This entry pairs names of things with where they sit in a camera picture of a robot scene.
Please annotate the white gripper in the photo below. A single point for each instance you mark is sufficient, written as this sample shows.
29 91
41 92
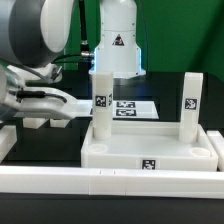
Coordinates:
44 102

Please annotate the white desk tabletop tray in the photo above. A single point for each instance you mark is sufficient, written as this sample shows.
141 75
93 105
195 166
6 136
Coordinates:
148 146

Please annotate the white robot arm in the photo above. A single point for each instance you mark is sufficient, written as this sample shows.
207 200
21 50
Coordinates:
32 35

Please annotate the white U-shaped obstacle fence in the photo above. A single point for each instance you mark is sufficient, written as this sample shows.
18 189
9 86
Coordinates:
98 181

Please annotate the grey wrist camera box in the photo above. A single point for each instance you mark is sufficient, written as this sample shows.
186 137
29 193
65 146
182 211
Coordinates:
51 73

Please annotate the white marker base plate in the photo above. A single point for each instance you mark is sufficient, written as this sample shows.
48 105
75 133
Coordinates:
123 109

